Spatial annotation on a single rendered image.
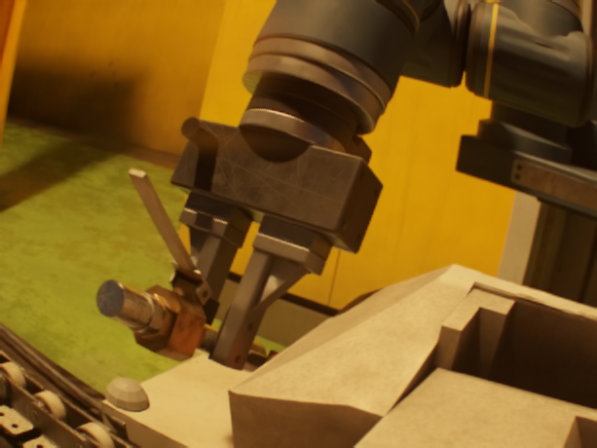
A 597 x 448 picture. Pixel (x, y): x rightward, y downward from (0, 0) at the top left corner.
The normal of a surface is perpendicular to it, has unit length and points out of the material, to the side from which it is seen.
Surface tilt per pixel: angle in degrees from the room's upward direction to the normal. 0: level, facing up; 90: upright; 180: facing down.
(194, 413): 0
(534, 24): 70
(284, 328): 90
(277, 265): 65
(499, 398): 10
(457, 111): 90
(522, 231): 90
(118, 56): 90
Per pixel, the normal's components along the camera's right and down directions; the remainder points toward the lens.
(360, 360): -0.29, -0.87
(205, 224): -0.36, -0.31
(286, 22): -0.55, -0.36
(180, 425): 0.18, -0.96
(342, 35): 0.14, -0.13
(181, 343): 0.86, 0.26
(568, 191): -0.48, 0.11
